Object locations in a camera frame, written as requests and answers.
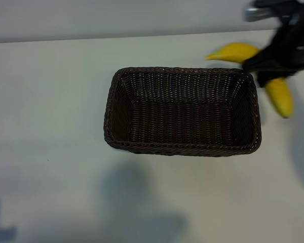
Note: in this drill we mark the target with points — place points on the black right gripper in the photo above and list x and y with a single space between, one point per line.
291 50

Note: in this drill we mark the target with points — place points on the yellow banana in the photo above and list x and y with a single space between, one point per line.
238 51

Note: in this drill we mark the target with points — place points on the dark brown wicker basket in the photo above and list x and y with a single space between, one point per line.
182 119

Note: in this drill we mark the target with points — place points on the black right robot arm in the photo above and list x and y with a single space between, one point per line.
263 11

